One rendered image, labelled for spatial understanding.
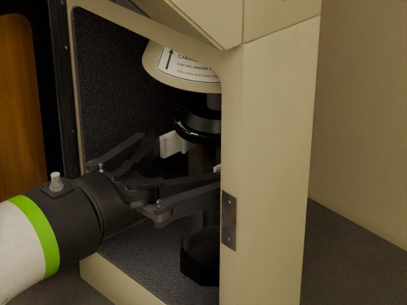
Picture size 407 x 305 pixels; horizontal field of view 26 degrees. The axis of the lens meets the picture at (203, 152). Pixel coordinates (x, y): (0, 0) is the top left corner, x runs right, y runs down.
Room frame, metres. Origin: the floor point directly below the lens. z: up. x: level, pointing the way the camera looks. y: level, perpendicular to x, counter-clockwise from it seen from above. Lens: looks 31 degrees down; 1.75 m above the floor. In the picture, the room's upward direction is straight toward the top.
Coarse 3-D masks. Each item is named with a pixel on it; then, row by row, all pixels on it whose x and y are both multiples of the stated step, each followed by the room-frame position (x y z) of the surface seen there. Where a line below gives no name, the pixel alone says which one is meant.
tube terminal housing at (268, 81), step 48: (96, 0) 0.94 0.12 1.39; (288, 0) 0.80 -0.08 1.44; (192, 48) 0.82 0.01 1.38; (240, 48) 0.77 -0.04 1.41; (288, 48) 0.81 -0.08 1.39; (240, 96) 0.77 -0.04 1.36; (288, 96) 0.81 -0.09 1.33; (240, 144) 0.76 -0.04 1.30; (288, 144) 0.81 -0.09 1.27; (240, 192) 0.77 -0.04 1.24; (288, 192) 0.82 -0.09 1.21; (240, 240) 0.77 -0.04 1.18; (288, 240) 0.82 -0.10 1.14; (96, 288) 0.97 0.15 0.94; (144, 288) 0.89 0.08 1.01; (240, 288) 0.77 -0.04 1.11; (288, 288) 0.82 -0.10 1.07
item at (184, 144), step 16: (176, 112) 0.94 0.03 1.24; (192, 128) 0.90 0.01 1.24; (192, 144) 0.90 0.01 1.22; (192, 160) 0.90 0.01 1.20; (208, 160) 0.89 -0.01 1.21; (192, 224) 0.90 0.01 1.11; (208, 224) 0.89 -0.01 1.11; (192, 240) 0.90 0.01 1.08; (208, 240) 0.89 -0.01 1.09; (192, 256) 0.90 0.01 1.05; (208, 256) 0.89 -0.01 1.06
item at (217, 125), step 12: (204, 96) 0.96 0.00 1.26; (216, 96) 0.92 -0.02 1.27; (192, 108) 0.93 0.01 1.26; (204, 108) 0.93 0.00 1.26; (216, 108) 0.92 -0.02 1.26; (192, 120) 0.91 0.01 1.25; (204, 120) 0.90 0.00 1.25; (216, 120) 0.90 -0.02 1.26; (204, 132) 0.89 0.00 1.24; (216, 132) 0.89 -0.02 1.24
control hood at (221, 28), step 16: (144, 0) 0.75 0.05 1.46; (160, 0) 0.71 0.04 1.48; (176, 0) 0.71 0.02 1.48; (192, 0) 0.72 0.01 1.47; (208, 0) 0.73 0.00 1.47; (224, 0) 0.75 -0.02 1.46; (240, 0) 0.76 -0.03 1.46; (160, 16) 0.78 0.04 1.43; (176, 16) 0.73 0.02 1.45; (192, 16) 0.72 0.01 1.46; (208, 16) 0.73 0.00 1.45; (224, 16) 0.75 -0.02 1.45; (240, 16) 0.76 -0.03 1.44; (192, 32) 0.75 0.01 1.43; (208, 32) 0.73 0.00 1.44; (224, 32) 0.75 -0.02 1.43; (240, 32) 0.76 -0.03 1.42; (224, 48) 0.75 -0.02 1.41
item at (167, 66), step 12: (156, 48) 0.90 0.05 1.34; (168, 48) 0.89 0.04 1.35; (144, 60) 0.92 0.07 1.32; (156, 60) 0.89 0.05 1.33; (168, 60) 0.88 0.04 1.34; (180, 60) 0.87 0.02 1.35; (192, 60) 0.86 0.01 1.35; (156, 72) 0.88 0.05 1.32; (168, 72) 0.87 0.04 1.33; (180, 72) 0.86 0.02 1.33; (192, 72) 0.86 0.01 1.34; (204, 72) 0.86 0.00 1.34; (168, 84) 0.87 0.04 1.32; (180, 84) 0.86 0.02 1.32; (192, 84) 0.85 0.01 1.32; (204, 84) 0.85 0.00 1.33; (216, 84) 0.85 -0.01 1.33
